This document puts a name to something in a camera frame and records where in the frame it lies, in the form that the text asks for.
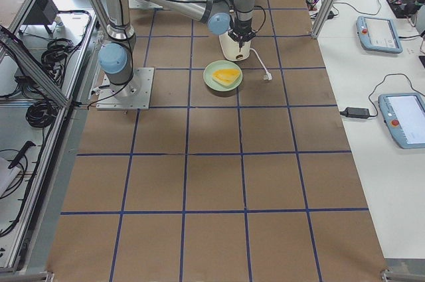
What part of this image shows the triangular bread on plate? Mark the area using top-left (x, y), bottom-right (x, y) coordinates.
top-left (212, 68), bottom-right (241, 86)

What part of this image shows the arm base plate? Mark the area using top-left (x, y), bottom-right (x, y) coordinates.
top-left (95, 68), bottom-right (154, 110)
top-left (128, 0), bottom-right (163, 10)

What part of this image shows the far teach pendant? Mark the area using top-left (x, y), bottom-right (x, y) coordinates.
top-left (356, 16), bottom-right (403, 54)

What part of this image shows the teach pendant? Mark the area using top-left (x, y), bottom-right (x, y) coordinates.
top-left (379, 92), bottom-right (424, 149)
top-left (356, 16), bottom-right (403, 54)

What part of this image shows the white two-slot toaster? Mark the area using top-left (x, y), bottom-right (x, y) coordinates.
top-left (219, 33), bottom-right (251, 62)

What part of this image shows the black power adapter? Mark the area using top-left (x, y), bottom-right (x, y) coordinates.
top-left (339, 107), bottom-right (371, 119)

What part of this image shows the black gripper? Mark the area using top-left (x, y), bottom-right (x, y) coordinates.
top-left (228, 9), bottom-right (256, 52)

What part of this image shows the near teach pendant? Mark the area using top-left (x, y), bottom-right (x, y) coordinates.
top-left (379, 92), bottom-right (424, 149)

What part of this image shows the white power cord with plug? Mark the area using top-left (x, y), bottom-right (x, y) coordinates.
top-left (249, 48), bottom-right (274, 82)

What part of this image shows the light green plate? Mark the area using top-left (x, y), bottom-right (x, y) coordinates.
top-left (203, 60), bottom-right (243, 92)

